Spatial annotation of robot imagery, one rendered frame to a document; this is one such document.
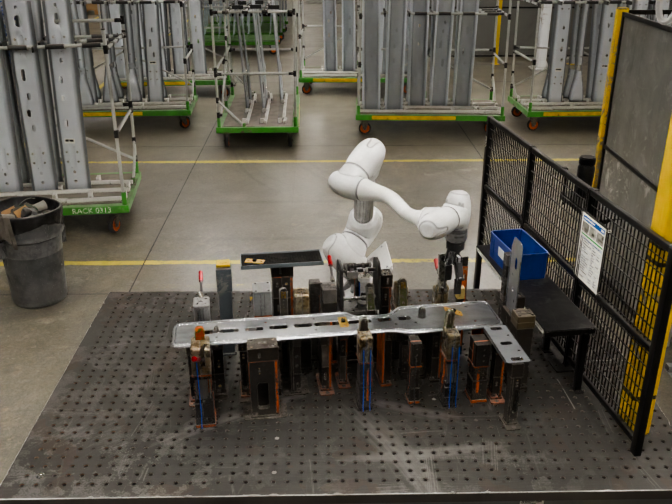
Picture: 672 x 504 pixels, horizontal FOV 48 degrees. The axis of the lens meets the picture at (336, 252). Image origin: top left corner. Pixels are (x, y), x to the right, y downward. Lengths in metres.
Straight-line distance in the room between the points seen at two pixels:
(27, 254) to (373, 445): 3.32
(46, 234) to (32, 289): 0.43
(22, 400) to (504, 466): 2.91
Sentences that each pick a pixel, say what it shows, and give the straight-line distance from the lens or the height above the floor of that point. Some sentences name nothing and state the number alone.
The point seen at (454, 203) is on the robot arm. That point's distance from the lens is 3.03.
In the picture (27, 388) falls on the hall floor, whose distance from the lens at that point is 4.92.
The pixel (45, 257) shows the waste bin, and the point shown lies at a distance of 5.66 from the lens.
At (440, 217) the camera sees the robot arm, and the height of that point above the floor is 1.51.
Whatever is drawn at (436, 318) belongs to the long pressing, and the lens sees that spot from 3.25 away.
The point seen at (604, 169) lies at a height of 0.89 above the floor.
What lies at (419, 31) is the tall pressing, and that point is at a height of 1.24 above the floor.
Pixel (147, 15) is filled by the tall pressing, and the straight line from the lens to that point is 10.54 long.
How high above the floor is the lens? 2.55
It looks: 24 degrees down
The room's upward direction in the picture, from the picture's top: straight up
